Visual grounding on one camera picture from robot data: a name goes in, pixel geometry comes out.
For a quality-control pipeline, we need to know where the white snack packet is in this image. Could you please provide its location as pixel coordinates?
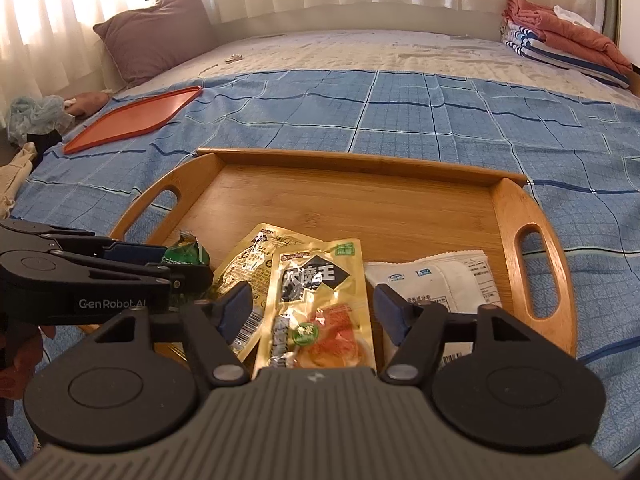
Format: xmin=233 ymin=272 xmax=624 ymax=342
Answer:
xmin=364 ymin=249 xmax=502 ymax=361

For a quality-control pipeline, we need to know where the mauve pillow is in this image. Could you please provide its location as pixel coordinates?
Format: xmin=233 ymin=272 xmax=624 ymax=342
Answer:
xmin=93 ymin=0 xmax=217 ymax=86

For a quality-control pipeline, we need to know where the folded clothes stack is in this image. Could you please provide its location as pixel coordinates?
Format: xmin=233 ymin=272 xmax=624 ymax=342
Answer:
xmin=501 ymin=0 xmax=632 ymax=89

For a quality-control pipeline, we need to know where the yellow orange snack packet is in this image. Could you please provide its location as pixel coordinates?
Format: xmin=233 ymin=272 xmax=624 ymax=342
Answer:
xmin=254 ymin=238 xmax=376 ymax=373

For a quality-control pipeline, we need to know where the light blue cloth pile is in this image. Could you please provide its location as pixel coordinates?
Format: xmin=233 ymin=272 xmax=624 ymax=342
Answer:
xmin=6 ymin=96 xmax=75 ymax=146

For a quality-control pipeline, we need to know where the person left hand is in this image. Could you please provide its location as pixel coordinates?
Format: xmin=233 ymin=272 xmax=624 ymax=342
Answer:
xmin=1 ymin=326 xmax=56 ymax=400

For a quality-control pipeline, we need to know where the orange plastic tray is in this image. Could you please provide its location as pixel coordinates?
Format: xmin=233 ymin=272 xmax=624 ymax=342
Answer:
xmin=63 ymin=86 xmax=203 ymax=155

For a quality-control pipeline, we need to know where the green pea snack bag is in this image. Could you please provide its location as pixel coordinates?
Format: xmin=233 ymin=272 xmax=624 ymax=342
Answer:
xmin=162 ymin=231 xmax=209 ymax=266

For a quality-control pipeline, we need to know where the blue checkered blanket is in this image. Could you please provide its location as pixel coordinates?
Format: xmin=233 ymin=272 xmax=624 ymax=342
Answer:
xmin=12 ymin=70 xmax=639 ymax=466

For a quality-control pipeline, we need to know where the wooden serving tray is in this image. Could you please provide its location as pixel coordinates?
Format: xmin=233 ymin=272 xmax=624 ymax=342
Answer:
xmin=112 ymin=148 xmax=577 ymax=353

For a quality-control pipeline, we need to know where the beige cloth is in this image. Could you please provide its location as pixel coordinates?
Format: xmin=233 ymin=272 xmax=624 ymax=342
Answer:
xmin=0 ymin=142 xmax=37 ymax=219

